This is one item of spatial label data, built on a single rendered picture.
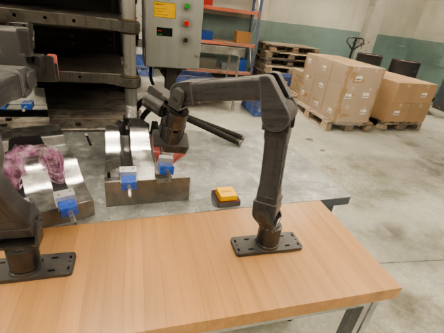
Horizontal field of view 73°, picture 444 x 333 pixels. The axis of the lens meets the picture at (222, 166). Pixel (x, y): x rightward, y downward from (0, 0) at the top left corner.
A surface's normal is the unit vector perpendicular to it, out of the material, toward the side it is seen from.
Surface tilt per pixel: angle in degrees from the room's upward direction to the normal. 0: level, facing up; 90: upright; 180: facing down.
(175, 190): 90
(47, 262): 0
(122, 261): 0
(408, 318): 0
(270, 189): 81
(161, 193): 90
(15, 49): 88
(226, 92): 93
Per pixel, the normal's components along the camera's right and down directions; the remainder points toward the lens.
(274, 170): -0.37, 0.39
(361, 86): 0.24, 0.36
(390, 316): 0.11, -0.88
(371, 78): 0.22, 0.60
